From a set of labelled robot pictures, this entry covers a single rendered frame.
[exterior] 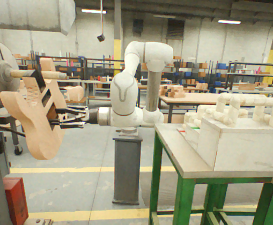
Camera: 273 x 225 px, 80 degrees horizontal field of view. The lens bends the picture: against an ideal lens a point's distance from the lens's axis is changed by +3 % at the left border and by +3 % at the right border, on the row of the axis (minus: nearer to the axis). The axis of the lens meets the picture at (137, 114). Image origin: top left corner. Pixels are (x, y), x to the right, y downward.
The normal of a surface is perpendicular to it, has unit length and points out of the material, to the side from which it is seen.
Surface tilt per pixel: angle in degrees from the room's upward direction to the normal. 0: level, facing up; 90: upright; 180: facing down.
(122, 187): 90
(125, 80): 46
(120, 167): 90
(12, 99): 102
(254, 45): 90
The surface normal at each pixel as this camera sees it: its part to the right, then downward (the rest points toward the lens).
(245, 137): 0.07, 0.26
